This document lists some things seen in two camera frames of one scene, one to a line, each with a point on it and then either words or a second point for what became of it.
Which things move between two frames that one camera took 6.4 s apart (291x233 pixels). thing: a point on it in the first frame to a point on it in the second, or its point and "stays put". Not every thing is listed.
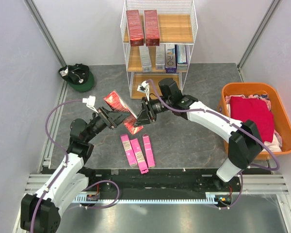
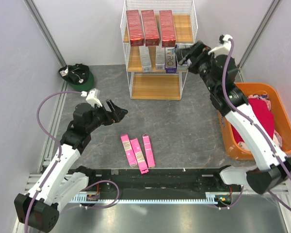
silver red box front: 152,30 stays put
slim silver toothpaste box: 160,57 stays put
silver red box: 116,104 to 168,32
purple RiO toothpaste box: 170,63 stays put
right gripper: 143,117 to 197,59
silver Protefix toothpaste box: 146,58 stays put
